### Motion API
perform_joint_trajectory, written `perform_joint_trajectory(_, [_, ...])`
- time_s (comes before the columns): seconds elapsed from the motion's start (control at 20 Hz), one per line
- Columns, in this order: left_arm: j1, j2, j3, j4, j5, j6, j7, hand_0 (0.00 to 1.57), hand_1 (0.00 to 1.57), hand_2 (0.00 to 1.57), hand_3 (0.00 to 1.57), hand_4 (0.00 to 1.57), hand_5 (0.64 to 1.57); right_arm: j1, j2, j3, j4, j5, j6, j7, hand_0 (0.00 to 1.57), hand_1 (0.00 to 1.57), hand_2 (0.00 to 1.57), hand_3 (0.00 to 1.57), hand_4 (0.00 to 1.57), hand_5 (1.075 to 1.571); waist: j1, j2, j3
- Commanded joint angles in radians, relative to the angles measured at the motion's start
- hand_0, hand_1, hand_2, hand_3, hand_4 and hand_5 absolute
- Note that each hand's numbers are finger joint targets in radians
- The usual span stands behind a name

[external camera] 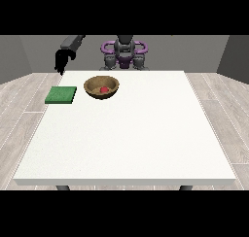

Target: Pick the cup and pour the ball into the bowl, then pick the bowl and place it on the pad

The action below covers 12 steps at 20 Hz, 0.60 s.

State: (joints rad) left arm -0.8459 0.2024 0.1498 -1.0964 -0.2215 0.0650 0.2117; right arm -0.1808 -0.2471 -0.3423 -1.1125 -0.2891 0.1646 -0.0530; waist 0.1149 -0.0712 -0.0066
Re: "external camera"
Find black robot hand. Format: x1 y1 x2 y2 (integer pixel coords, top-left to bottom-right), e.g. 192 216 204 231
53 48 77 77

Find green square pad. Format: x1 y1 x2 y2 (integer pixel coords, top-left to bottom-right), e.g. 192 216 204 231
44 85 78 105

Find brown wooden bowl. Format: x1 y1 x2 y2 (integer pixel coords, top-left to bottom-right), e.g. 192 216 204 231
83 75 121 100

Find grey robot trunk purple rings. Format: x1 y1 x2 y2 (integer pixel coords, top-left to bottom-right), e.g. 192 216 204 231
98 35 151 72

